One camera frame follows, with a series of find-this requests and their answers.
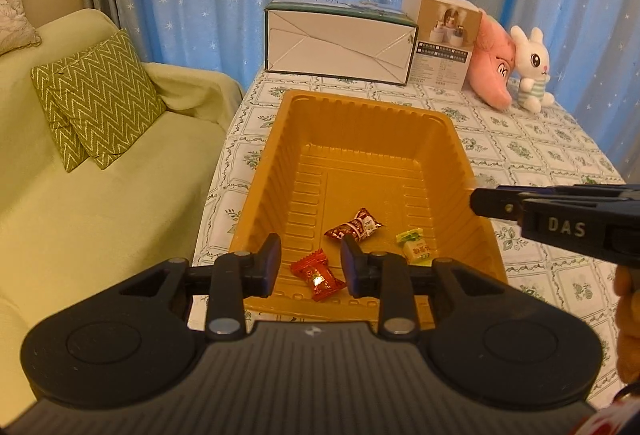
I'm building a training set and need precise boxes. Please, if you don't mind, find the white flat cardboard box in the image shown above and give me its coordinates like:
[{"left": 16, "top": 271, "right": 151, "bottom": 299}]
[{"left": 265, "top": 0, "right": 418, "bottom": 85}]

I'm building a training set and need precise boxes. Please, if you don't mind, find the white bunny plush toy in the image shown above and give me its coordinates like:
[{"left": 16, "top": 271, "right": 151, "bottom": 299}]
[{"left": 510, "top": 26, "right": 554, "bottom": 114}]

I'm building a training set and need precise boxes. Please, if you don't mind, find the green zigzag cushion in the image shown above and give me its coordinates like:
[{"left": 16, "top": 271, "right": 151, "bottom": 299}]
[{"left": 30, "top": 30, "right": 166, "bottom": 172}]

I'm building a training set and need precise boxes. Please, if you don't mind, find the dark red patterned candy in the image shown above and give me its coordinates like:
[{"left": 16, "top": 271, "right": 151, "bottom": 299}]
[{"left": 324, "top": 208, "right": 383, "bottom": 242}]

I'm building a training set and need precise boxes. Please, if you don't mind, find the tall product box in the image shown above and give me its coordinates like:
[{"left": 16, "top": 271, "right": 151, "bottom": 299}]
[{"left": 401, "top": 0, "right": 482, "bottom": 91}]

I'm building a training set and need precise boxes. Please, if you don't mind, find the yellow green candy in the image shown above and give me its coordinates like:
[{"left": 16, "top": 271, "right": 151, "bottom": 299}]
[{"left": 395, "top": 227, "right": 433, "bottom": 267}]

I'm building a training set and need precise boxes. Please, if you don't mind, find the person's right hand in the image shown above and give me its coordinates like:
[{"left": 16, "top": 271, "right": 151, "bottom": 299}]
[{"left": 614, "top": 266, "right": 640, "bottom": 384}]

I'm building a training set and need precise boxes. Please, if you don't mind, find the light green sofa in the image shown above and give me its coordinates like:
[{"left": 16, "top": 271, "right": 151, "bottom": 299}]
[{"left": 1, "top": 10, "right": 242, "bottom": 423}]

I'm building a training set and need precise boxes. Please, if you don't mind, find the pink star plush toy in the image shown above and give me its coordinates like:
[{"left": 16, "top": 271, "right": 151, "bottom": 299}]
[{"left": 466, "top": 10, "right": 516, "bottom": 111}]

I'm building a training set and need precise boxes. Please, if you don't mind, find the floral white tablecloth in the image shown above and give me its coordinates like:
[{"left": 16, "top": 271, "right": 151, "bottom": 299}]
[{"left": 194, "top": 71, "right": 623, "bottom": 408}]

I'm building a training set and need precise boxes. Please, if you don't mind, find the orange plastic tray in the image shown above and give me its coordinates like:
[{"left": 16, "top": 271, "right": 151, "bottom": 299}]
[{"left": 230, "top": 91, "right": 506, "bottom": 322}]

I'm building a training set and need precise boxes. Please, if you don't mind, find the beige cushion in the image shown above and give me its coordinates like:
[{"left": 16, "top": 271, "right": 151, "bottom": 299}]
[{"left": 0, "top": 0, "right": 41, "bottom": 55}]

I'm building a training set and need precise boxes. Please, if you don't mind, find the red foil candy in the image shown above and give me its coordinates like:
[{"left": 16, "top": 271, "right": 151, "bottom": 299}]
[{"left": 290, "top": 249, "right": 346, "bottom": 302}]

